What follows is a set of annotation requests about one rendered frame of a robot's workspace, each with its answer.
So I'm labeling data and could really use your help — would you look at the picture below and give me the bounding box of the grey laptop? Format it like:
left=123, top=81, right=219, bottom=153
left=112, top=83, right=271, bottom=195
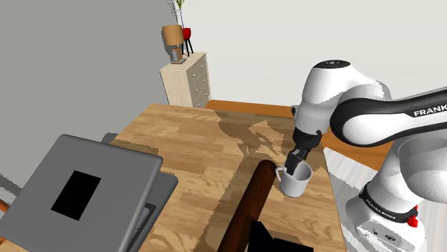
left=0, top=133, right=179, bottom=252

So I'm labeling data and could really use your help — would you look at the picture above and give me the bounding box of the black angular block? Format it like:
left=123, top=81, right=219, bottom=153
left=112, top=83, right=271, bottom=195
left=246, top=220, right=315, bottom=252

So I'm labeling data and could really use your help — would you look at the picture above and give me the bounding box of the white mug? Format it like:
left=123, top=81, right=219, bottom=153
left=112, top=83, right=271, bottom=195
left=274, top=160, right=314, bottom=199

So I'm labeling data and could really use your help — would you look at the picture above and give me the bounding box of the brown wooden cylinder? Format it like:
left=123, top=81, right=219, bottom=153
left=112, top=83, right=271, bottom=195
left=216, top=159, right=279, bottom=252

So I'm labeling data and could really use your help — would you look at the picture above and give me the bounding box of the plant in red pot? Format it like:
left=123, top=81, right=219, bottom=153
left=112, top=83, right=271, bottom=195
left=173, top=0, right=195, bottom=58

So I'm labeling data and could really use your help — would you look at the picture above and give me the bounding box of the beige chest of drawers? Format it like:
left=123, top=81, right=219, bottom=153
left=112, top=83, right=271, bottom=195
left=159, top=24, right=212, bottom=110

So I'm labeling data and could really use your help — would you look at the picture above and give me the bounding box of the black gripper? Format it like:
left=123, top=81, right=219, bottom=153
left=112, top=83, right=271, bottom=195
left=284, top=127, right=323, bottom=176

